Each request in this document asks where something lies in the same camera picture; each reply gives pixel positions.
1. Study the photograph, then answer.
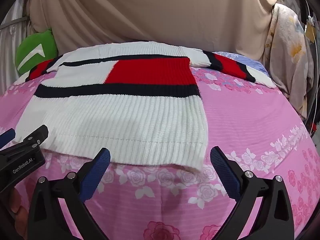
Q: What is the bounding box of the green plush pillow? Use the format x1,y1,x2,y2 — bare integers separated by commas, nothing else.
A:
15,28,59,76

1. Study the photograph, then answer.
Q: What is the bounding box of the pink floral bed sheet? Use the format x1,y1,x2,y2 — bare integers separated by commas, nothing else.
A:
0,51,320,240

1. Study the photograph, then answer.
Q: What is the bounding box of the yellow hanging tag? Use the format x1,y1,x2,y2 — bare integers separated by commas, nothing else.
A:
304,24,317,43

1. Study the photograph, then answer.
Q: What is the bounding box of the cream floral hanging cloth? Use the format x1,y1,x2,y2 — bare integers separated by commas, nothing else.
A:
265,2,315,121

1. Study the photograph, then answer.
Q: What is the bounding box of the grey curtain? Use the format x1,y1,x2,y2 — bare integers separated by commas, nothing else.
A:
0,0,34,55

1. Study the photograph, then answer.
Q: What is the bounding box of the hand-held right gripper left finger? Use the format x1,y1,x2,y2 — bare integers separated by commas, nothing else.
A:
27,147,111,240

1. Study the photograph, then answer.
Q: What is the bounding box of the beige draped cloth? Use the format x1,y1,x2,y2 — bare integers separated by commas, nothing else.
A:
27,0,278,63

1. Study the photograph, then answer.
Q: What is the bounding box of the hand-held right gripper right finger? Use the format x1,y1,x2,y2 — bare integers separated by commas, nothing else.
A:
210,146,295,240

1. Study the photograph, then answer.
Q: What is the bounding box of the white red black knit sweater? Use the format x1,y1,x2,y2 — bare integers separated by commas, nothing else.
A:
14,41,277,173

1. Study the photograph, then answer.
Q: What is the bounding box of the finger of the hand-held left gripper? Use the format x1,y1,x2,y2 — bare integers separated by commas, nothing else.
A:
15,124,49,151
0,128,16,149

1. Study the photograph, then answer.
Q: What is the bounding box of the person's left hand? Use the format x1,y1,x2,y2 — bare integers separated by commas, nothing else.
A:
7,187,29,240

